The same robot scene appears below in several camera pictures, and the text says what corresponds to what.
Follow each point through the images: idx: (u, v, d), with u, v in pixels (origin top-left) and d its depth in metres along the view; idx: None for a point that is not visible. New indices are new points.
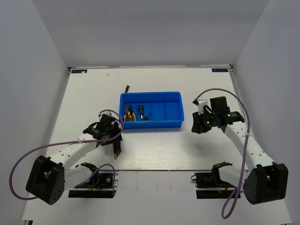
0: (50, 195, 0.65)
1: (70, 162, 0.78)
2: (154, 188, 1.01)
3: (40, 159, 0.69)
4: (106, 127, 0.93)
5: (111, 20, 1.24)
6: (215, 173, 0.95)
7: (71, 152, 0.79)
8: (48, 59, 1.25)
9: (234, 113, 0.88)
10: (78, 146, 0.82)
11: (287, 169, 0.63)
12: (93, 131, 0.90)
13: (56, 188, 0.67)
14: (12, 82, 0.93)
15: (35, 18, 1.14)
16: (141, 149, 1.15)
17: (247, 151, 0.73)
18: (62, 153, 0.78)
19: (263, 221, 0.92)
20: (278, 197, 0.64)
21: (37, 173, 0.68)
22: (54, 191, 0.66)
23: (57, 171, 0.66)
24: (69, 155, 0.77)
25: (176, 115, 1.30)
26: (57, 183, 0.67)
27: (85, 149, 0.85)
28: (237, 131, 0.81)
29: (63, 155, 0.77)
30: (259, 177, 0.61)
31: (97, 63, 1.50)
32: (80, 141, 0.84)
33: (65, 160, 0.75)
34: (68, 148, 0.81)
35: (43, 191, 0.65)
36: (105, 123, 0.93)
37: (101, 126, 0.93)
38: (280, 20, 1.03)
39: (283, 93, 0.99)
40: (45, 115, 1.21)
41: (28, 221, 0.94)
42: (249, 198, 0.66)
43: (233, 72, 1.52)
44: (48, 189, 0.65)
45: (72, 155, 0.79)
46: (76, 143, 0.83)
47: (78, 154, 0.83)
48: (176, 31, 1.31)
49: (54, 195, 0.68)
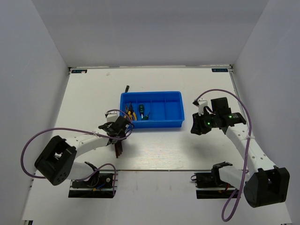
0: (56, 175, 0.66)
1: (82, 149, 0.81)
2: (154, 188, 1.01)
3: (56, 138, 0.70)
4: (120, 128, 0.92)
5: (110, 19, 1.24)
6: (215, 173, 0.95)
7: (86, 139, 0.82)
8: (48, 59, 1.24)
9: (236, 115, 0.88)
10: (92, 137, 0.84)
11: (288, 173, 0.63)
12: (108, 129, 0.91)
13: (63, 169, 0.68)
14: (12, 81, 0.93)
15: (35, 17, 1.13)
16: (141, 149, 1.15)
17: (248, 154, 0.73)
18: (77, 138, 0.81)
19: (263, 221, 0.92)
20: (279, 200, 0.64)
21: (49, 151, 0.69)
22: (60, 172, 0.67)
23: (69, 153, 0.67)
24: (82, 142, 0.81)
25: (176, 115, 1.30)
26: (66, 166, 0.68)
27: (96, 143, 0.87)
28: (238, 134, 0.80)
29: (77, 140, 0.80)
30: (261, 182, 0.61)
31: (97, 63, 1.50)
32: (96, 133, 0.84)
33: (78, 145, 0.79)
34: (84, 135, 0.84)
35: (52, 169, 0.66)
36: (120, 124, 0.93)
37: (115, 125, 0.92)
38: (280, 20, 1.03)
39: (283, 93, 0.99)
40: (45, 115, 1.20)
41: (28, 221, 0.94)
42: (250, 200, 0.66)
43: (233, 72, 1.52)
44: (57, 168, 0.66)
45: (86, 144, 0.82)
46: (90, 134, 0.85)
47: (90, 146, 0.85)
48: (176, 31, 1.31)
49: (58, 176, 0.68)
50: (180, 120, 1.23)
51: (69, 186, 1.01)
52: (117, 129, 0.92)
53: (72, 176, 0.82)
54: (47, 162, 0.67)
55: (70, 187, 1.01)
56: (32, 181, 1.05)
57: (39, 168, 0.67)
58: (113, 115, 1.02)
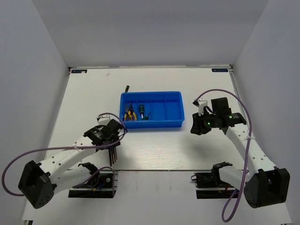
0: (36, 202, 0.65)
1: (62, 169, 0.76)
2: (154, 188, 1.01)
3: (30, 164, 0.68)
4: (111, 132, 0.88)
5: (110, 19, 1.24)
6: (215, 173, 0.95)
7: (63, 159, 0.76)
8: (48, 59, 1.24)
9: (236, 115, 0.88)
10: (72, 153, 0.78)
11: (288, 173, 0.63)
12: (96, 134, 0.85)
13: (42, 195, 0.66)
14: (12, 81, 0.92)
15: (35, 17, 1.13)
16: (141, 149, 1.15)
17: (248, 155, 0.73)
18: (54, 160, 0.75)
19: (263, 221, 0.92)
20: (279, 200, 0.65)
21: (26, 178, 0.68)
22: (40, 198, 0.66)
23: (43, 181, 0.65)
24: (60, 164, 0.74)
25: (176, 115, 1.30)
26: (45, 190, 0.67)
27: (79, 156, 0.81)
28: (238, 134, 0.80)
29: (54, 163, 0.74)
30: (261, 183, 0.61)
31: (97, 63, 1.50)
32: (77, 147, 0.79)
33: (55, 169, 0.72)
34: (63, 153, 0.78)
35: (31, 197, 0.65)
36: (111, 128, 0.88)
37: (106, 130, 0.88)
38: (281, 20, 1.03)
39: (283, 93, 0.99)
40: (45, 115, 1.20)
41: (28, 221, 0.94)
42: (250, 201, 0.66)
43: (233, 72, 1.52)
44: (35, 197, 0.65)
45: (64, 163, 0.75)
46: (71, 149, 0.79)
47: (71, 162, 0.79)
48: (176, 31, 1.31)
49: (41, 200, 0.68)
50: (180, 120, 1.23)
51: None
52: (108, 133, 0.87)
53: (70, 183, 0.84)
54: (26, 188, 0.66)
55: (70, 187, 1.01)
56: None
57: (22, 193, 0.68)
58: (105, 119, 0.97)
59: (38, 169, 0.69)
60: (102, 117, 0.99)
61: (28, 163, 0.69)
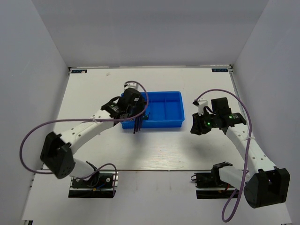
0: (58, 172, 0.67)
1: (81, 141, 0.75)
2: (154, 188, 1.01)
3: (49, 136, 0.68)
4: (127, 104, 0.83)
5: (110, 19, 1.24)
6: (215, 173, 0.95)
7: (83, 131, 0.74)
8: (48, 59, 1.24)
9: (236, 115, 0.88)
10: (90, 125, 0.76)
11: (288, 173, 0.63)
12: (113, 108, 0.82)
13: (64, 165, 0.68)
14: (12, 81, 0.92)
15: (35, 17, 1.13)
16: (142, 149, 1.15)
17: (248, 155, 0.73)
18: (74, 131, 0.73)
19: (262, 221, 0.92)
20: (279, 200, 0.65)
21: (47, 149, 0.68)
22: (62, 168, 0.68)
23: (64, 152, 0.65)
24: (79, 135, 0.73)
25: (176, 115, 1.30)
26: (66, 161, 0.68)
27: (98, 129, 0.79)
28: (238, 134, 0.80)
29: (73, 134, 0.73)
30: (261, 183, 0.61)
31: (97, 63, 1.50)
32: (95, 119, 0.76)
33: (75, 139, 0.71)
34: (81, 125, 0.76)
35: (53, 167, 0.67)
36: (126, 100, 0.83)
37: (122, 102, 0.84)
38: (281, 20, 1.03)
39: (283, 92, 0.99)
40: (45, 115, 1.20)
41: (28, 221, 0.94)
42: (250, 201, 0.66)
43: (233, 72, 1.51)
44: (57, 167, 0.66)
45: (84, 135, 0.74)
46: (89, 122, 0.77)
47: (90, 134, 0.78)
48: (176, 31, 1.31)
49: (63, 171, 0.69)
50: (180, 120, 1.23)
51: (69, 186, 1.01)
52: (124, 106, 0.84)
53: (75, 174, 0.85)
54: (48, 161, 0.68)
55: (70, 187, 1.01)
56: (32, 181, 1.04)
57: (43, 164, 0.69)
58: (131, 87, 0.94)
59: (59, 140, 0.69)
60: (129, 85, 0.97)
61: (47, 135, 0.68)
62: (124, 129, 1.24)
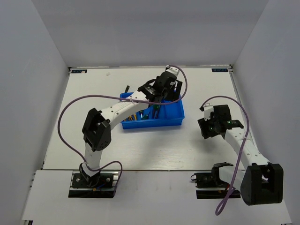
0: (98, 144, 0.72)
1: (117, 120, 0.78)
2: (154, 188, 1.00)
3: (92, 111, 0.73)
4: (162, 87, 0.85)
5: (110, 19, 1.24)
6: (215, 173, 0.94)
7: (121, 109, 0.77)
8: (48, 59, 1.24)
9: (234, 121, 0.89)
10: (128, 105, 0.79)
11: (281, 168, 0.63)
12: (149, 89, 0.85)
13: (103, 139, 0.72)
14: (12, 81, 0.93)
15: (35, 17, 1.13)
16: (141, 149, 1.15)
17: (243, 152, 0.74)
18: (113, 109, 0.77)
19: (261, 221, 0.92)
20: (274, 199, 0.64)
21: (89, 123, 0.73)
22: (101, 141, 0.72)
23: (104, 127, 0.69)
24: (117, 114, 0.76)
25: (176, 113, 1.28)
26: (104, 136, 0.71)
27: (133, 110, 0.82)
28: (235, 135, 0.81)
29: (112, 112, 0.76)
30: (254, 175, 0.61)
31: (97, 63, 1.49)
32: (132, 100, 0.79)
33: (113, 117, 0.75)
34: (120, 104, 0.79)
35: (93, 139, 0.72)
36: (162, 83, 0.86)
37: (158, 85, 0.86)
38: (280, 20, 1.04)
39: (284, 91, 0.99)
40: (45, 115, 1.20)
41: (28, 221, 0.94)
42: (246, 198, 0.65)
43: (233, 72, 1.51)
44: (96, 139, 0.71)
45: (121, 114, 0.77)
46: (127, 101, 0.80)
47: (125, 115, 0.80)
48: (177, 30, 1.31)
49: (101, 144, 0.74)
50: (179, 117, 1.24)
51: (69, 186, 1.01)
52: (160, 89, 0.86)
53: (92, 162, 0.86)
54: (90, 132, 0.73)
55: (70, 187, 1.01)
56: (32, 181, 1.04)
57: (85, 135, 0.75)
58: (172, 71, 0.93)
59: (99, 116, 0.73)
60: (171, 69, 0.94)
61: (90, 109, 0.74)
62: (124, 129, 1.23)
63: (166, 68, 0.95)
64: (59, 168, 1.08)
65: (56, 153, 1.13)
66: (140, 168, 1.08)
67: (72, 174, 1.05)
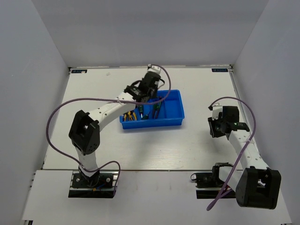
0: (86, 146, 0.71)
1: (106, 120, 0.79)
2: (154, 188, 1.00)
3: (78, 113, 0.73)
4: (148, 88, 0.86)
5: (110, 19, 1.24)
6: (215, 172, 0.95)
7: (109, 110, 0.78)
8: (48, 58, 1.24)
9: (241, 123, 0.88)
10: (116, 106, 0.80)
11: (280, 175, 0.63)
12: (135, 91, 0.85)
13: (92, 141, 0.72)
14: (12, 81, 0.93)
15: (35, 17, 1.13)
16: (141, 149, 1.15)
17: (244, 154, 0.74)
18: (101, 110, 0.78)
19: (261, 221, 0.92)
20: (268, 205, 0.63)
21: (77, 125, 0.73)
22: (90, 143, 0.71)
23: (93, 128, 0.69)
24: (106, 114, 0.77)
25: (176, 113, 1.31)
26: (93, 138, 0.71)
27: (122, 110, 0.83)
28: (238, 138, 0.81)
29: (100, 113, 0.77)
30: (251, 177, 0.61)
31: (97, 63, 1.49)
32: (119, 100, 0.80)
33: (101, 118, 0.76)
34: (108, 105, 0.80)
35: (82, 142, 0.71)
36: (147, 84, 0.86)
37: (143, 86, 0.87)
38: (280, 20, 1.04)
39: (284, 91, 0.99)
40: (45, 114, 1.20)
41: (28, 221, 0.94)
42: (239, 199, 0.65)
43: (233, 72, 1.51)
44: (86, 142, 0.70)
45: (110, 114, 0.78)
46: (114, 102, 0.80)
47: (114, 116, 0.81)
48: (177, 30, 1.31)
49: (90, 147, 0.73)
50: (179, 117, 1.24)
51: (69, 186, 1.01)
52: (146, 90, 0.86)
53: (88, 164, 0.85)
54: (78, 135, 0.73)
55: (70, 187, 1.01)
56: (32, 181, 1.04)
57: (73, 139, 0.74)
58: (154, 70, 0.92)
59: (87, 118, 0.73)
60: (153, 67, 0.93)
61: (78, 112, 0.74)
62: (124, 129, 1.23)
63: (148, 67, 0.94)
64: (59, 168, 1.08)
65: (56, 153, 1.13)
66: (140, 168, 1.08)
67: (72, 174, 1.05)
